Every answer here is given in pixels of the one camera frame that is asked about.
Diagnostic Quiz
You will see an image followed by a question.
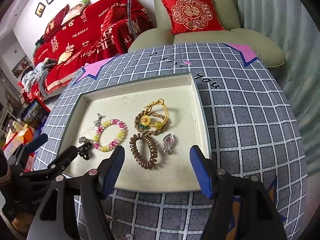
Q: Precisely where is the hanging braided cable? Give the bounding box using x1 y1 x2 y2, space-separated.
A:
126 0 141 41

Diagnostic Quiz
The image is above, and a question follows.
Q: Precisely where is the red bed blanket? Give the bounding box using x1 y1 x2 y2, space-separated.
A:
21 0 154 102

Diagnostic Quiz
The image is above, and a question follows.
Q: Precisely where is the green armchair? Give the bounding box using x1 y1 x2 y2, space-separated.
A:
129 0 285 68

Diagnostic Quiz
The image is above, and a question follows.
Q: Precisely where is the cartoon print pillow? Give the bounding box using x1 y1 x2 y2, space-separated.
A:
61 0 90 26

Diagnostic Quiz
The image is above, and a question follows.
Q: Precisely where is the silver pink pendant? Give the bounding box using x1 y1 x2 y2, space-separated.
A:
161 133 175 154

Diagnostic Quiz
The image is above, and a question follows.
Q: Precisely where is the black hair claw clip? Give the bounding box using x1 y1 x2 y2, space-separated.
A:
77 141 92 160

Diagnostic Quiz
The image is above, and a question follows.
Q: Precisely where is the pink star patch right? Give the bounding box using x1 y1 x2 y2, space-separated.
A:
223 43 259 67

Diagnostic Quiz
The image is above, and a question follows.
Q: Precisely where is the small silver chain charm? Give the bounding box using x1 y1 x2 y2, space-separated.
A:
79 137 91 144

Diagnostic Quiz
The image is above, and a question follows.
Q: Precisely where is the small picture frame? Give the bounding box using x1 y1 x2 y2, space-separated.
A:
35 2 46 17

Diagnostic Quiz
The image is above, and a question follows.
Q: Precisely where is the grey jewelry tray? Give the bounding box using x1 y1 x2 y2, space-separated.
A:
58 73 210 193

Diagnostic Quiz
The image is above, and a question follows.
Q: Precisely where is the teal curtain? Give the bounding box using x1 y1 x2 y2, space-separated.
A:
222 0 320 156

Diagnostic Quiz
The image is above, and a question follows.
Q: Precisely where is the red embroidered cushion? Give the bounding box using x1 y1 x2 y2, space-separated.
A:
162 0 225 35

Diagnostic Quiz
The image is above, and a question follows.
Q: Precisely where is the grey clothes pile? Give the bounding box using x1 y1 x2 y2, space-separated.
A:
21 58 57 93

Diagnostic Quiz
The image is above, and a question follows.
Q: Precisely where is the pink yellow beaded bracelet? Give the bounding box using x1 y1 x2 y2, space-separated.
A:
93 119 128 153

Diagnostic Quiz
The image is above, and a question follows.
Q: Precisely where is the grey grid tablecloth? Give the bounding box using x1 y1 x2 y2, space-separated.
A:
34 43 306 239

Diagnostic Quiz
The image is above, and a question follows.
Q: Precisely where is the silver rhinestone earring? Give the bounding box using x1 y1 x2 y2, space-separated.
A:
94 113 104 127

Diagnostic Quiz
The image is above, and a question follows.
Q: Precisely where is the braided rope bracelet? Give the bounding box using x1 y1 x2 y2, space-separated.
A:
134 109 169 136

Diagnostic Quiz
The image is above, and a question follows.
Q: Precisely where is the orange star patch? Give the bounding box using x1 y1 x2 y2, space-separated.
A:
226 176 286 239

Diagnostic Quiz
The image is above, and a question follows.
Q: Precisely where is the red pillow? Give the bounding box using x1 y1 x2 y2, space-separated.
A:
43 4 70 42

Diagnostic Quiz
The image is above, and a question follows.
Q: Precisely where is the framed landscape picture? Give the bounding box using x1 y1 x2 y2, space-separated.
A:
21 98 50 132

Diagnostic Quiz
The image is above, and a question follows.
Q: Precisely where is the brown spiral hair tie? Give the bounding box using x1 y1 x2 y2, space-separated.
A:
128 132 159 170

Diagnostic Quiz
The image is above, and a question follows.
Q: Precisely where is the orange box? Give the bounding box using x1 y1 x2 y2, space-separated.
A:
2 128 34 160

